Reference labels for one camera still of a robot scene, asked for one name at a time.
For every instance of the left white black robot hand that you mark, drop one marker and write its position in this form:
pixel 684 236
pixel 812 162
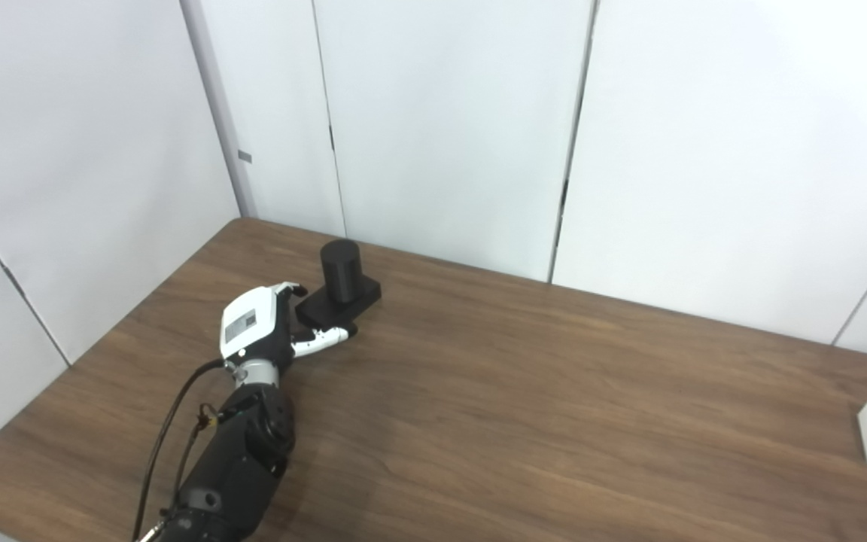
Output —
pixel 249 327

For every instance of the black peg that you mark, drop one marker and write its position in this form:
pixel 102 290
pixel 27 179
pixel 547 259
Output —
pixel 342 275

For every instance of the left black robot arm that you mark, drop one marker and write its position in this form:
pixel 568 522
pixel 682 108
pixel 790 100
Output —
pixel 241 467

